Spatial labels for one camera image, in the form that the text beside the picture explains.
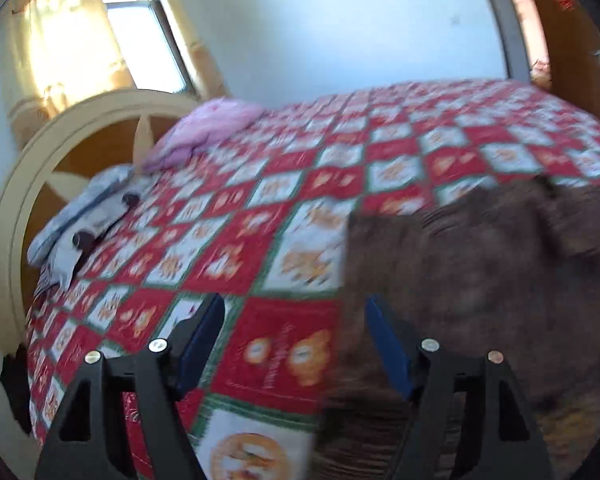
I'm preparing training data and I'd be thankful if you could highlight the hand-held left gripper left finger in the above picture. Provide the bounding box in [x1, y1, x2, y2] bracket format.
[34, 294, 227, 480]

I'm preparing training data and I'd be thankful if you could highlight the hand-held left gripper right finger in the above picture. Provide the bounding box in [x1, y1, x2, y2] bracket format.
[364, 294, 556, 480]

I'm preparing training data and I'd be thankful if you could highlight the brown knitted sweater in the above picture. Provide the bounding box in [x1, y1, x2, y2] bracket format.
[312, 175, 600, 480]

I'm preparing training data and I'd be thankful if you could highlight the grey and white clothes pile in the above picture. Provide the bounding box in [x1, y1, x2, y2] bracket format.
[27, 165, 151, 291]

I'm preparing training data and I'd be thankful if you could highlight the red patchwork bear quilt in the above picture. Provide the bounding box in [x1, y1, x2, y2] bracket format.
[25, 79, 600, 480]

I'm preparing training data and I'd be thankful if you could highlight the dark cloth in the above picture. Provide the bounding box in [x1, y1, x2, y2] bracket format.
[0, 350, 33, 436]

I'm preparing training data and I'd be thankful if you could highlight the pink pillow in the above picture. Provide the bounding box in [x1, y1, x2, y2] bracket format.
[142, 99, 266, 171]

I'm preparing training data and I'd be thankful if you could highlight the cream wooden headboard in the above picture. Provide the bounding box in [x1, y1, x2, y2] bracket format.
[0, 89, 206, 356]

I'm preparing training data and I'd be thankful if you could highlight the window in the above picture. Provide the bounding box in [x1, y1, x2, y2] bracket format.
[94, 0, 196, 93]

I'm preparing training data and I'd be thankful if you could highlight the brown wooden door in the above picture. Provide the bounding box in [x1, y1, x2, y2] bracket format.
[517, 0, 600, 121]

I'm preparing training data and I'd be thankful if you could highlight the grey door frame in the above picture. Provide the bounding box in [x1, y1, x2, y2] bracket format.
[475, 0, 536, 83]

